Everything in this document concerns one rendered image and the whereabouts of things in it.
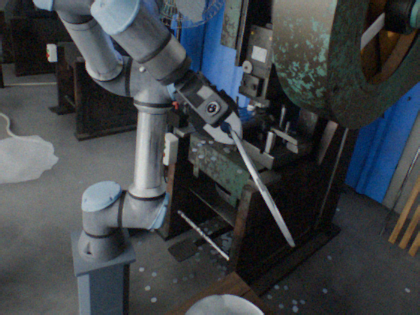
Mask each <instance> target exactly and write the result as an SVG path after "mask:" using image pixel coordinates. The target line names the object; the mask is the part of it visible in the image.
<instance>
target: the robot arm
mask: <svg viewBox="0 0 420 315"><path fill-rule="evenodd" d="M33 2H34V3H35V4H36V6H37V7H38V8H41V9H45V10H49V11H57V12H58V15H59V16H60V17H61V20H62V21H63V23H64V25H65V27H66V29H67V30H68V32H69V33H70V36H71V37H72V38H73V41H74V43H75V44H76V45H77V46H78V47H79V50H80V51H81V53H82V55H83V57H84V59H85V60H86V63H85V66H86V70H87V71H88V73H89V75H90V76H91V78H92V79H94V80H95V81H96V83H98V84H99V85H100V86H102V87H103V88H105V89H106V90H109V91H111V92H113V93H116V94H117V95H120V96H125V97H131V98H133V104H134V105H136V106H137V107H138V110H139V115H138V128H137V140H136V164H134V166H135V176H134V177H133V182H132V183H131V185H130V186H129V188H128V190H122V188H121V187H120V186H119V184H118V183H116V182H114V181H101V182H98V183H96V184H93V185H91V187H89V188H88V189H87V190H86V191H85V192H84V194H83V195H82V222H83V231H82V234H81V236H80V238H79V244H78V248H79V254H80V256H81V257H82V258H83V259H84V260H86V261H89V262H91V263H105V262H108V261H110V260H113V259H115V258H117V257H118V256H120V255H121V254H122V251H123V250H124V249H125V244H126V237H125V233H124V231H123V229H122V227H126V228H143V229H148V230H150V229H159V228H161V227H162V226H163V225H164V220H165V217H166V213H167V206H168V202H169V197H170V194H169V193H167V192H166V188H165V186H164V185H163V184H162V174H163V165H164V146H165V136H166V126H167V112H168V111H169V110H170V108H172V107H173V103H174V102H176V101H178V103H179V104H180V105H181V106H182V107H183V108H184V110H183V112H184V113H185V114H189V116H190V117H189V118H188V119H187V120H188V122H189V123H190V124H192V126H193V128H194V130H195V131H197V132H198V133H199V134H200V135H202V136H204V137H207V138H209V139H212V140H216V141H218V142H222V143H228V144H236V141H235V140H234V139H233V138H232V137H231V136H228V135H227V132H226V131H225V130H223V129H221V127H220V125H222V124H223V123H224V122H227V123H228V125H229V126H230V127H231V129H232V130H234V131H235V134H236V136H237V137H238V138H239V139H240V140H241V139H242V124H241V120H240V115H239V111H238V107H237V104H236V102H235V101H234V100H233V98H231V97H230V96H229V95H228V94H227V93H226V92H225V90H224V89H223V88H222V89H221V90H220V91H218V90H217V86H216V85H215V84H214V83H213V85H212V83H211V82H210V80H209V79H207V78H206V77H205V76H204V75H203V74H202V73H201V71H200V70H198V71H196V73H195V71H193V70H192V69H189V67H190V66H191V58H190V56H189V55H188V54H187V53H186V49H185V48H183V47H182V45H181V44H180V43H179V42H178V41H177V40H176V38H175V37H174V36H173V34H170V32H169V30H168V29H167V27H166V26H165V25H164V24H163V23H162V22H161V21H160V20H159V16H160V12H161V10H162V8H163V6H164V0H33ZM110 35H111V36H112V37H113V38H114V39H115V40H116V41H117V42H118V44H120V45H121V46H122V47H123V48H124V49H125V50H126V51H127V52H128V53H129V54H130V55H131V56H132V58H131V57H130V56H125V55H121V54H119V53H118V52H117V51H116V50H114V47H113V44H112V41H111V38H110ZM188 69H189V70H188ZM198 74H200V75H198Z"/></svg>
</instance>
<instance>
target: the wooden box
mask: <svg viewBox="0 0 420 315"><path fill-rule="evenodd" d="M216 294H217V296H224V294H229V296H237V297H239V298H241V299H244V300H246V301H249V302H250V303H252V304H253V305H255V306H256V307H257V308H258V309H259V310H260V311H262V313H263V314H264V315H275V313H274V312H273V311H272V310H270V308H269V307H268V306H267V305H266V304H265V303H264V302H263V301H262V299H261V298H259V297H258V296H257V294H256V293H255V292H254V291H253V290H252V289H251V288H250V287H249V286H248V285H247V284H246V283H245V282H244V281H243V280H242V279H241V278H240V277H239V276H238V275H237V274H236V272H235V271H233V272H231V273H230V274H228V275H227V276H225V277H223V278H221V280H219V281H217V282H216V283H214V284H212V285H211V286H209V287H207V288H205V289H204V290H202V291H200V292H198V293H197V294H196V295H193V297H191V298H189V299H188V300H187V301H185V302H183V303H181V304H179V305H177V306H176V307H174V308H173V309H171V310H169V311H168V312H166V313H164V314H163V315H185V314H186V312H187V311H188V309H189V308H190V307H191V306H192V305H195V304H196V303H197V302H198V301H200V300H202V299H204V298H206V297H209V296H216Z"/></svg>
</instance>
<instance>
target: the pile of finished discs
mask: <svg viewBox="0 0 420 315"><path fill-rule="evenodd" d="M185 315H264V314H263V312H262V311H260V310H259V309H258V308H257V307H256V306H255V305H253V304H252V303H250V302H249V301H246V300H244V299H243V298H239V297H237V296H233V295H229V294H224V295H222V296H217V294H216V295H213V296H209V297H206V298H204V299H202V300H200V301H198V302H197V303H196V304H193V305H192V306H191V307H190V308H189V309H188V310H187V312H186V314H185Z"/></svg>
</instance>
